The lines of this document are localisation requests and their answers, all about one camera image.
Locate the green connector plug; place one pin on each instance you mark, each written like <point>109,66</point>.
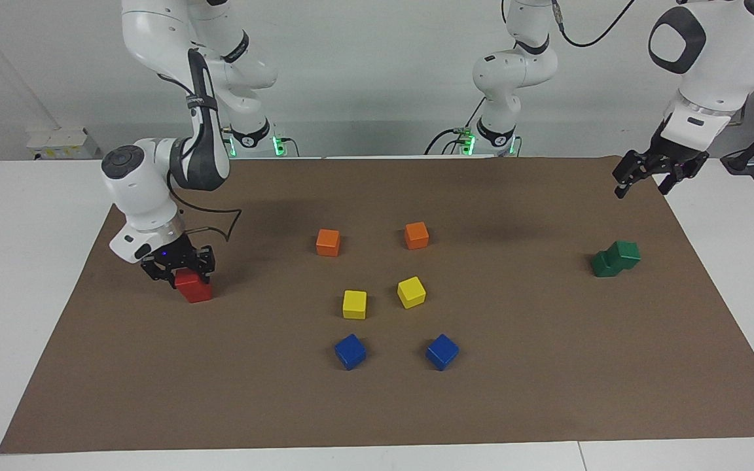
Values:
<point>462,135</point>

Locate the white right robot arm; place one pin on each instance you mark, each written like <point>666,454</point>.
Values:
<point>141,190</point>

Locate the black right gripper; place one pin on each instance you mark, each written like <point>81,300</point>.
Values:
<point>174,256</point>

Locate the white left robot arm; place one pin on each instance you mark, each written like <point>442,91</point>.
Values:
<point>717,65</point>

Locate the red wooden cube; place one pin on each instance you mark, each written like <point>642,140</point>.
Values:
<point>199,297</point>
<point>190,281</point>

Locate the yellow wooden cube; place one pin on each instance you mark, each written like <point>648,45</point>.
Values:
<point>411,292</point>
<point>354,304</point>

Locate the brown paper table mat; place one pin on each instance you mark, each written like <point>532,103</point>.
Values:
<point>377,405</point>

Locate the white power strip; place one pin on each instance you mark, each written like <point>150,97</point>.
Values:
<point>63,142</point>

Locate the blue wooden cube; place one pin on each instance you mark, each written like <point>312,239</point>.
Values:
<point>442,352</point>
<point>350,351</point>

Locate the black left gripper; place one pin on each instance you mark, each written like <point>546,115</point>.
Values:
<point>678,158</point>

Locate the green wooden cube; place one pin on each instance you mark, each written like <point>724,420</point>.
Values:
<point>627,254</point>
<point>603,267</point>

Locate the orange wooden cube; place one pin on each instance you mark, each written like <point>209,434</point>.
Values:
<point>416,235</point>
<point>328,242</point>

